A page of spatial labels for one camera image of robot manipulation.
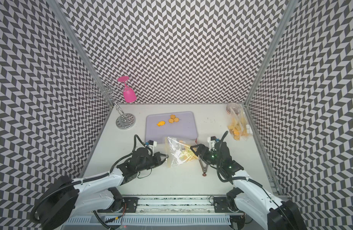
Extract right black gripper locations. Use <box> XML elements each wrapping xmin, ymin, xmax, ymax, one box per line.
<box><xmin>190</xmin><ymin>144</ymin><xmax>223</xmax><ymax>167</ymax></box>

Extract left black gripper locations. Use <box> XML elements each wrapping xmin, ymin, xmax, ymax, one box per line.
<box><xmin>137</xmin><ymin>151</ymin><xmax>169</xmax><ymax>173</ymax></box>

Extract red metal tongs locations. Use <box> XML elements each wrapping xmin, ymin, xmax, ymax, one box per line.
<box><xmin>195</xmin><ymin>144</ymin><xmax>209</xmax><ymax>176</ymax></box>

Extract clear bag with cookies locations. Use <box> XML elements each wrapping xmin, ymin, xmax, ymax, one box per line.
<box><xmin>165</xmin><ymin>137</ymin><xmax>198</xmax><ymax>168</ymax></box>

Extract clear resealable bag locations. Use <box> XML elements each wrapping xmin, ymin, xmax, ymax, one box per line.
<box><xmin>240</xmin><ymin>110</ymin><xmax>252</xmax><ymax>139</ymax></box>
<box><xmin>228</xmin><ymin>108</ymin><xmax>248</xmax><ymax>140</ymax></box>

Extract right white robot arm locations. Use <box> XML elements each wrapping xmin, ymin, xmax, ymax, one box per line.
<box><xmin>190</xmin><ymin>131</ymin><xmax>307</xmax><ymax>230</ymax></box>

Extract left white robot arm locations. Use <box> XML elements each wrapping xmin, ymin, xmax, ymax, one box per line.
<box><xmin>29</xmin><ymin>135</ymin><xmax>169</xmax><ymax>230</ymax></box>

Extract lavender plastic tray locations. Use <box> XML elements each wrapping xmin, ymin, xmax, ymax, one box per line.
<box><xmin>145</xmin><ymin>111</ymin><xmax>198</xmax><ymax>144</ymax></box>

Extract yellow fish shaped cookie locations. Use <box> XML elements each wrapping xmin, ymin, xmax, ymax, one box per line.
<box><xmin>157</xmin><ymin>121</ymin><xmax>165</xmax><ymax>127</ymax></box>

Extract small pink stacked bowls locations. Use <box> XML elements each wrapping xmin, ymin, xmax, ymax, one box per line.
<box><xmin>226</xmin><ymin>102</ymin><xmax>242</xmax><ymax>115</ymax></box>

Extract pink plastic wine glass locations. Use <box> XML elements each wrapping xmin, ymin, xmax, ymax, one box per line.
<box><xmin>117</xmin><ymin>76</ymin><xmax>137</xmax><ymax>103</ymax></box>

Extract aluminium mounting rail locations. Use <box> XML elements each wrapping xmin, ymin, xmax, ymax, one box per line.
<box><xmin>57</xmin><ymin>195</ymin><xmax>295</xmax><ymax>216</ymax></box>

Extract metal wire glass rack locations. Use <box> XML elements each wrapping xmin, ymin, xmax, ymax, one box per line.
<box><xmin>88</xmin><ymin>83</ymin><xmax>136</xmax><ymax>129</ymax></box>

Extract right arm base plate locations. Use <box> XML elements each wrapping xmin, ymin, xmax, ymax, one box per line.
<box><xmin>210</xmin><ymin>196</ymin><xmax>245</xmax><ymax>215</ymax></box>

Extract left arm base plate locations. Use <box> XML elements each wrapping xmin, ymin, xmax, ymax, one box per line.
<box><xmin>97</xmin><ymin>196</ymin><xmax>139</xmax><ymax>213</ymax></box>

